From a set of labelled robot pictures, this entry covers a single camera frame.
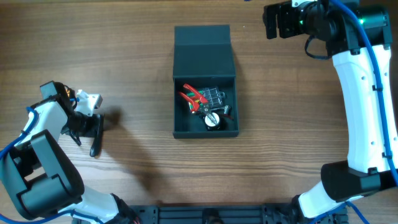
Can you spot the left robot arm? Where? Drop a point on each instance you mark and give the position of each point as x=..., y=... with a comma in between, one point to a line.
x=40, y=179

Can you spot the red handled snips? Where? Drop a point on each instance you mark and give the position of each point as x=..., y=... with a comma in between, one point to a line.
x=199, y=102

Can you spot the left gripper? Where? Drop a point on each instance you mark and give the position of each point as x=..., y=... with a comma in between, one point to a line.
x=98, y=130

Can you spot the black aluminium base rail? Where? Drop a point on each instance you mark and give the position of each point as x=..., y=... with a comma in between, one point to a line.
x=268, y=213

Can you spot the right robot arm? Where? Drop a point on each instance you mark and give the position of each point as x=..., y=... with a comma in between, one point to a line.
x=358, y=41

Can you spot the silver metal wrench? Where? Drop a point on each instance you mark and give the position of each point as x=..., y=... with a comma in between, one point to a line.
x=225, y=109

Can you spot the clear case coloured screwdrivers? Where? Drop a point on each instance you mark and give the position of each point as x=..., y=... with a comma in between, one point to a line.
x=214, y=96

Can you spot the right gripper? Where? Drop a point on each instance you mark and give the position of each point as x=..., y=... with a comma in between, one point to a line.
x=286, y=22

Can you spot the dark green box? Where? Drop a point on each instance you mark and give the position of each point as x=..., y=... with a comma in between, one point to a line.
x=203, y=57

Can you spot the black red screwdriver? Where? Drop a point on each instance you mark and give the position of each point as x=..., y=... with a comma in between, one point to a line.
x=95, y=147

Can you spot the black round tape measure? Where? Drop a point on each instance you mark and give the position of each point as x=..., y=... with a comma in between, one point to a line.
x=220, y=123

